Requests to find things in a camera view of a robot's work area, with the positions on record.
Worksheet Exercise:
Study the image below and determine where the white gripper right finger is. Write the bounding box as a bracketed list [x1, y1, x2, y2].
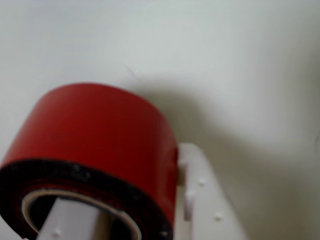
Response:
[173, 142, 249, 240]

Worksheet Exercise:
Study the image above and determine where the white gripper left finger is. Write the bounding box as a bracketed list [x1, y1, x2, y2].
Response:
[37, 197, 99, 240]

